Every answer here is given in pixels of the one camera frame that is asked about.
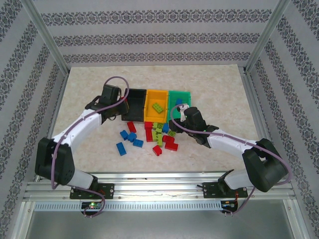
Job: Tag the long red lego brick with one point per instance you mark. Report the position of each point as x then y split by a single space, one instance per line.
149 136

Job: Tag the right controller board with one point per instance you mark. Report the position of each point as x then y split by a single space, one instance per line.
228 204

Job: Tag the grey metal panel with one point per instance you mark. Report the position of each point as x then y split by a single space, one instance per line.
159 226

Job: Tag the black plastic bin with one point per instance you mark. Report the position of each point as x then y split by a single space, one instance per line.
135 104

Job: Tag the aluminium side rail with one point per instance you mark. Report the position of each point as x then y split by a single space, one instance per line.
256 104
56 117

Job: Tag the long blue lego brick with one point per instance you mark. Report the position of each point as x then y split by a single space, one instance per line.
121 149

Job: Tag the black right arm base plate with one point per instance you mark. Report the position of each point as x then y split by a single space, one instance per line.
209 190

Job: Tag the green lego brick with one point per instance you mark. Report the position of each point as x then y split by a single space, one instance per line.
158 108
156 131
157 125
171 133
159 141

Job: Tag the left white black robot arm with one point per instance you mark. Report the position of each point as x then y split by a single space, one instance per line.
82 124

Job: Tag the short aluminium frame post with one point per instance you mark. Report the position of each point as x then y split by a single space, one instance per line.
21 221
296 219

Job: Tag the green plastic bin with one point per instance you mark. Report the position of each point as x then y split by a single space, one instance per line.
185 98

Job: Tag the aluminium mounting rail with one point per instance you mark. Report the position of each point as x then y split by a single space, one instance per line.
159 189

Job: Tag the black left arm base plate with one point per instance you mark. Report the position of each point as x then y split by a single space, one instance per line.
109 190

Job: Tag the left controller board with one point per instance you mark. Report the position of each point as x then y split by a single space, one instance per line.
92 205

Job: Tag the yellow plastic bin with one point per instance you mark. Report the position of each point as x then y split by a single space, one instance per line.
149 117

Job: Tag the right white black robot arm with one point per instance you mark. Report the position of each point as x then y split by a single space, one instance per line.
229 142

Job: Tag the controller board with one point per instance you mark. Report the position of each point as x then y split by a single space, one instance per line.
92 205
228 204

